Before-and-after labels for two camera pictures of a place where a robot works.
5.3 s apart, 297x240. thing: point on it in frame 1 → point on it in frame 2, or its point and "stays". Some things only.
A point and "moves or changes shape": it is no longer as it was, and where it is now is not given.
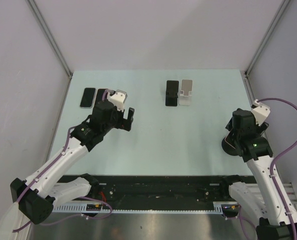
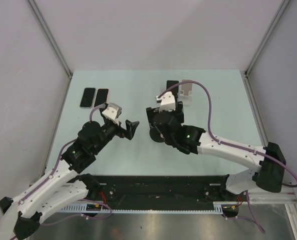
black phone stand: (172, 92) stays
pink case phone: (99, 95) stays
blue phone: (88, 98) stays
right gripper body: (260, 129) → (180, 115)
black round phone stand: (229, 148) moves or changes shape
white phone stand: (185, 97) stays
